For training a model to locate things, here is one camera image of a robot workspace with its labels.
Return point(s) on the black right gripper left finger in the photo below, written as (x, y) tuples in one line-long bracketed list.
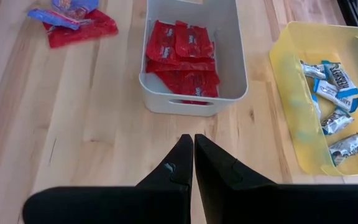
[(154, 205)]

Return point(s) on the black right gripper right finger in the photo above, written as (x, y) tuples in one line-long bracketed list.
[(244, 205)]

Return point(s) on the red candy pack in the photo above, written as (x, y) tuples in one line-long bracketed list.
[(194, 101), (82, 34), (188, 84), (194, 40), (162, 40), (182, 66)]

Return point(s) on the blue haribo gummy bag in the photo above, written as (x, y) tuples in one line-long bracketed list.
[(82, 4), (51, 17)]

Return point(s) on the yellow plastic bin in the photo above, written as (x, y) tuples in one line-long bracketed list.
[(291, 124)]

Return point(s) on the black aluminium table frame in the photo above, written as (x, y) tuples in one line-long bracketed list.
[(348, 11)]

